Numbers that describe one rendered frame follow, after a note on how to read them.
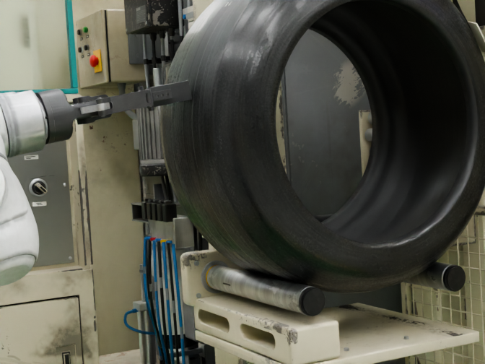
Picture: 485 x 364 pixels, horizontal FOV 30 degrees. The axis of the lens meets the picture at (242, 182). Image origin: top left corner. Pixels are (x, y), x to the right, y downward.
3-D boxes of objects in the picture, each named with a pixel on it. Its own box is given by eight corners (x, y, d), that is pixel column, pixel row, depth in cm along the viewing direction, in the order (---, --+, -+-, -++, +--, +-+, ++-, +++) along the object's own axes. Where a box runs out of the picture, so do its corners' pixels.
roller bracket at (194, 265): (182, 305, 169) (179, 253, 168) (359, 277, 187) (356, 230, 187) (189, 307, 166) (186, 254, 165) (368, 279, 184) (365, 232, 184)
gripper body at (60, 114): (41, 90, 125) (104, 79, 129) (26, 94, 133) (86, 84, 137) (53, 144, 126) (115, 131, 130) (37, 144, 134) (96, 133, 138)
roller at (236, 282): (204, 289, 168) (203, 266, 168) (226, 287, 170) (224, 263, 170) (302, 318, 137) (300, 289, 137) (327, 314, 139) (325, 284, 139)
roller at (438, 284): (331, 271, 181) (330, 249, 181) (350, 268, 183) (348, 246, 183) (446, 294, 150) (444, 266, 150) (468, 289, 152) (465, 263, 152)
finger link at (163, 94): (137, 94, 135) (144, 93, 133) (167, 89, 138) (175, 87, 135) (139, 104, 136) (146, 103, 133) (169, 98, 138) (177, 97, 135)
